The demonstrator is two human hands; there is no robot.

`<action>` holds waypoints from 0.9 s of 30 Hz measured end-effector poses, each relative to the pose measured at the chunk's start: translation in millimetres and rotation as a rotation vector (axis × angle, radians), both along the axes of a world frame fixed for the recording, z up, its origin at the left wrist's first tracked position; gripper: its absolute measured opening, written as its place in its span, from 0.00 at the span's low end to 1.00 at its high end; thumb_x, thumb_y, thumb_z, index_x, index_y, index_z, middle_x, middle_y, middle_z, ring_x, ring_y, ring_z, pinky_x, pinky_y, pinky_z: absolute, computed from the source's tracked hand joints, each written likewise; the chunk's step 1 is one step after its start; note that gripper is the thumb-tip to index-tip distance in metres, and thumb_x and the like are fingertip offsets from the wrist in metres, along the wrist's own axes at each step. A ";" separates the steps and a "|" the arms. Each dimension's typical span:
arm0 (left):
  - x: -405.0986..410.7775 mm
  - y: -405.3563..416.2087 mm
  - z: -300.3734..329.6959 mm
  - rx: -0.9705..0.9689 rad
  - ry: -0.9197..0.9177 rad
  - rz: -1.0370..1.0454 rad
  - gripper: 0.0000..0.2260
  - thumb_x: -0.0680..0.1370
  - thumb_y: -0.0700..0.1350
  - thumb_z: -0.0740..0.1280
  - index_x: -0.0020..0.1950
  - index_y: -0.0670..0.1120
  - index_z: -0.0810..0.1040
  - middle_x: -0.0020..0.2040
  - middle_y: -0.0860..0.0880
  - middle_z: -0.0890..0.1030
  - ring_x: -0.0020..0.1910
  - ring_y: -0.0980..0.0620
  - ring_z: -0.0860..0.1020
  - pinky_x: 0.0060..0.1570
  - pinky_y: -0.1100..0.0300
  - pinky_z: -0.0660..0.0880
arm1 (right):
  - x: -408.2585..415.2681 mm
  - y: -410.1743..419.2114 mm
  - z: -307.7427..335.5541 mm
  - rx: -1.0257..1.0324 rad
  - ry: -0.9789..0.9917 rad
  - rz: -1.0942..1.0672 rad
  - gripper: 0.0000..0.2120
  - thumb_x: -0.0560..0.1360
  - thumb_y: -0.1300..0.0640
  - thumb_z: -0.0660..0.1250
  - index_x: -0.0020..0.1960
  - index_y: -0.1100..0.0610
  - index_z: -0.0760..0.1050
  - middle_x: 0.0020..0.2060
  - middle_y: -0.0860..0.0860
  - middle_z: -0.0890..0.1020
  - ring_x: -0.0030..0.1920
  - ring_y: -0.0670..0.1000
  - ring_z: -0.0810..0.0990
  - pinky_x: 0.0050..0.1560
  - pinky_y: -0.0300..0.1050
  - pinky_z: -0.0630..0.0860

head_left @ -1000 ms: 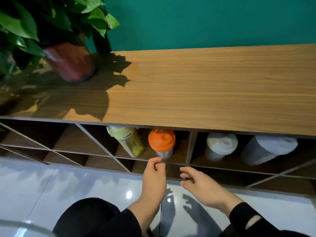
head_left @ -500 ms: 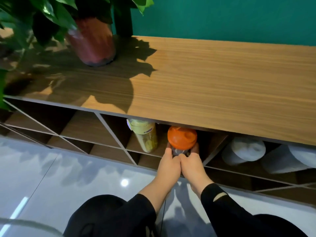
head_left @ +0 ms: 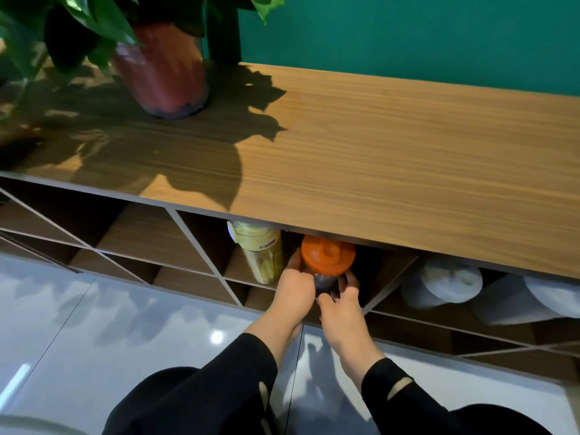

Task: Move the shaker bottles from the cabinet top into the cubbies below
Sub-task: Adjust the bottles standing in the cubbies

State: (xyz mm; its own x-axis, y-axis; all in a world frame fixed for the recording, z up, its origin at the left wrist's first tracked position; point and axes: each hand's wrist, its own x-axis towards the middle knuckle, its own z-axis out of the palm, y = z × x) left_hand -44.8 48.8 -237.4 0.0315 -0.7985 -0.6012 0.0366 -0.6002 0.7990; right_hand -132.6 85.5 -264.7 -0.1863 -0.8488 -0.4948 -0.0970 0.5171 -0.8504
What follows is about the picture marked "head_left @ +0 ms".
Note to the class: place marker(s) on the person's left hand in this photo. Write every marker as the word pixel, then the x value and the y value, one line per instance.
pixel 294 294

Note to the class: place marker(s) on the person's right hand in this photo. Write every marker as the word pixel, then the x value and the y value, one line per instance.
pixel 346 326

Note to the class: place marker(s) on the orange-lid shaker bottle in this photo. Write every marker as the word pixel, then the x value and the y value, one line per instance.
pixel 328 255

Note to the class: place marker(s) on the yellow-green translucent bottle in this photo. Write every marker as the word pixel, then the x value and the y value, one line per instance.
pixel 263 253

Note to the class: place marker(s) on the small white-lid clear bottle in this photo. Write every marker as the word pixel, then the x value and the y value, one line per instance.
pixel 448 278

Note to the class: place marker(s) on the wooden cabinet with slanted dividers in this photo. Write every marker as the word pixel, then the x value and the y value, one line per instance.
pixel 140 235

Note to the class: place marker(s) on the large white-lid shaker bottle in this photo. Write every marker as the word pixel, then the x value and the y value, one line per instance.
pixel 521 303

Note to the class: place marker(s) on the person's right forearm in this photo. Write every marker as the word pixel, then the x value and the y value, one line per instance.
pixel 398 403

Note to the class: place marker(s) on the person's left forearm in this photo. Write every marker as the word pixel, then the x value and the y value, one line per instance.
pixel 240 385

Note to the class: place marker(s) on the person's left leg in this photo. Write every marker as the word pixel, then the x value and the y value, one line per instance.
pixel 154 403

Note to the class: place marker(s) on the person's leg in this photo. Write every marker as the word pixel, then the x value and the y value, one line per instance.
pixel 498 421
pixel 154 403

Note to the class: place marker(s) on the person's right leg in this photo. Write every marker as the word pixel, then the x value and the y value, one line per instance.
pixel 498 421

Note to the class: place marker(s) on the green potted plant red pot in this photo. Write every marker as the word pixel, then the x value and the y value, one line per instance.
pixel 163 67
pixel 18 49

